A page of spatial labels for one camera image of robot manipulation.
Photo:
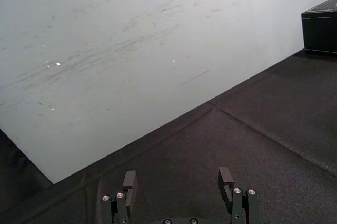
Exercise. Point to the black box with pale trim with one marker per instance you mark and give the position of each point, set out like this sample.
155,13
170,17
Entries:
319,26

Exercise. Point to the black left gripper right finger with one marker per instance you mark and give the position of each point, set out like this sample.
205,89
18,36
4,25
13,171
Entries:
226,179

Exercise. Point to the black table cloth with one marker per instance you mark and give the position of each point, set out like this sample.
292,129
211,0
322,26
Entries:
200,155

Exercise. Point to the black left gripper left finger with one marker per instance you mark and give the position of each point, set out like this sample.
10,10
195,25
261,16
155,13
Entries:
129,181

